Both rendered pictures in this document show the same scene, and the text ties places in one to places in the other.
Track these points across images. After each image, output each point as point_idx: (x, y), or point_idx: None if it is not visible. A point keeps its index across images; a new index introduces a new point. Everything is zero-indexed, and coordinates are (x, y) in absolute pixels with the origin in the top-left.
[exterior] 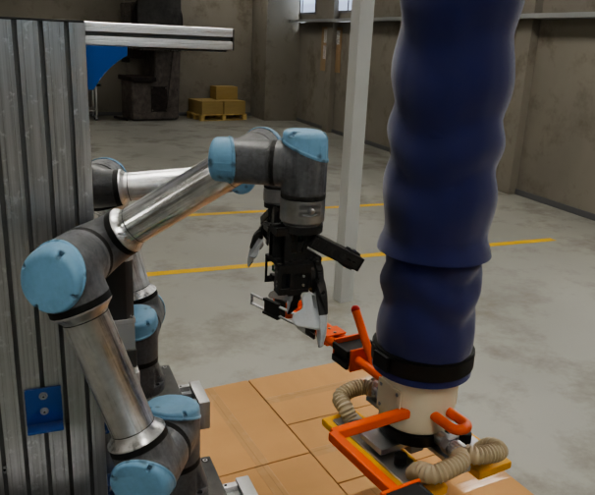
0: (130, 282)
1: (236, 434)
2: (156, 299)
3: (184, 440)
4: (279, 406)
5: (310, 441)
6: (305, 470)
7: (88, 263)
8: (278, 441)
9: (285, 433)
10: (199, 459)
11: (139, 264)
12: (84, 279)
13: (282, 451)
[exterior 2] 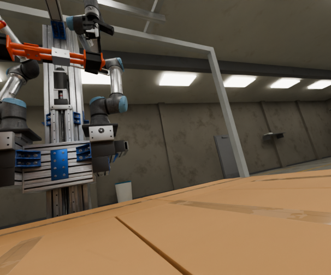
0: (54, 78)
1: (192, 189)
2: (112, 95)
3: None
4: (249, 183)
5: (194, 197)
6: (142, 205)
7: (11, 67)
8: (188, 193)
9: (202, 192)
10: (5, 117)
11: (112, 85)
12: (7, 70)
13: (173, 197)
